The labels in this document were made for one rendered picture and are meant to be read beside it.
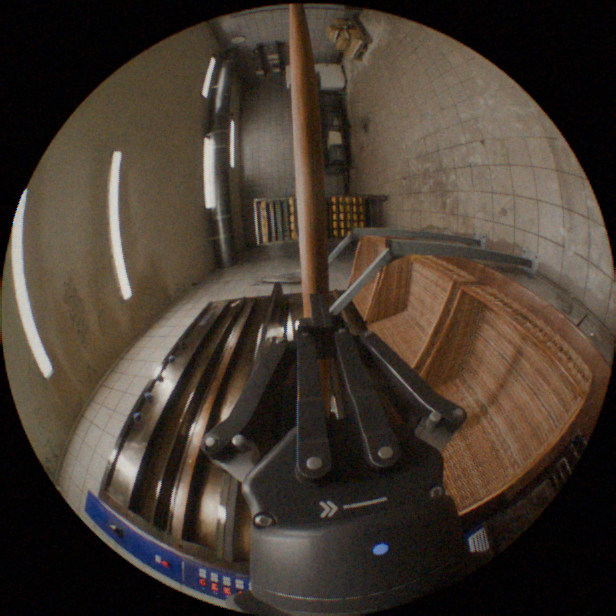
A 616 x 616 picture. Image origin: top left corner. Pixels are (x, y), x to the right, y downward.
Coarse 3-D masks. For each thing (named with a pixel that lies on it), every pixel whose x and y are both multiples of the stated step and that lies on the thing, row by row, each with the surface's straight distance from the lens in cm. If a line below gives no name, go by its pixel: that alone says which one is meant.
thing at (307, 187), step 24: (312, 72) 30; (312, 96) 26; (312, 120) 24; (312, 144) 23; (312, 168) 22; (312, 192) 21; (312, 216) 21; (312, 240) 21; (312, 264) 22; (312, 288) 23
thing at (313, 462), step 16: (304, 336) 15; (304, 352) 14; (304, 368) 12; (304, 384) 11; (320, 384) 11; (304, 400) 10; (320, 400) 10; (304, 416) 9; (320, 416) 9; (304, 432) 9; (320, 432) 9; (304, 448) 8; (320, 448) 8; (304, 464) 8; (320, 464) 8; (320, 480) 8
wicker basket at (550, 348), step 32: (480, 288) 74; (448, 320) 71; (480, 320) 83; (512, 320) 56; (448, 352) 79; (480, 352) 85; (512, 352) 74; (544, 352) 67; (448, 384) 93; (480, 384) 87; (512, 384) 76; (544, 384) 69; (576, 384) 50; (512, 416) 79; (544, 416) 72; (480, 448) 80; (512, 448) 82; (544, 448) 54; (448, 480) 74; (480, 480) 77; (512, 480) 58
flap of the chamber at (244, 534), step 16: (272, 304) 134; (272, 320) 121; (272, 336) 113; (272, 416) 87; (272, 432) 84; (272, 448) 82; (240, 496) 59; (240, 512) 58; (240, 528) 59; (224, 544) 58; (240, 544) 59; (240, 560) 60
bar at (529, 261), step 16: (352, 240) 110; (400, 240) 65; (448, 240) 136; (464, 240) 146; (480, 240) 159; (384, 256) 63; (400, 256) 67; (448, 256) 75; (464, 256) 80; (480, 256) 87; (496, 256) 96; (512, 256) 108; (528, 256) 134; (368, 272) 63; (352, 288) 63; (336, 304) 64; (336, 384) 42; (336, 400) 39; (336, 416) 37
